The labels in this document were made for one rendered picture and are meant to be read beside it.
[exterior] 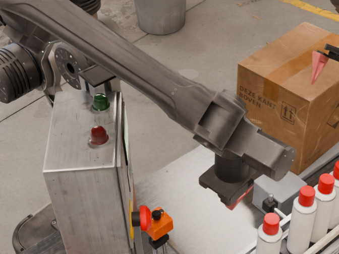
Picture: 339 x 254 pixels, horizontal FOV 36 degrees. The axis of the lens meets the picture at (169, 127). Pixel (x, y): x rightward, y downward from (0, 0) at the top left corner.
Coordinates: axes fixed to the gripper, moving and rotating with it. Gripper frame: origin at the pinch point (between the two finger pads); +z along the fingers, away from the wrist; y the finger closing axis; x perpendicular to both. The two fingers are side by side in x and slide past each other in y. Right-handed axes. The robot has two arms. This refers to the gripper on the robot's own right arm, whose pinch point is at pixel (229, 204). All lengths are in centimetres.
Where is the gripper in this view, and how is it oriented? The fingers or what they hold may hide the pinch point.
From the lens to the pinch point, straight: 97.1
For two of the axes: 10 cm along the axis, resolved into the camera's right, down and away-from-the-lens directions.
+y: 6.8, -5.2, 5.2
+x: -7.3, -4.4, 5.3
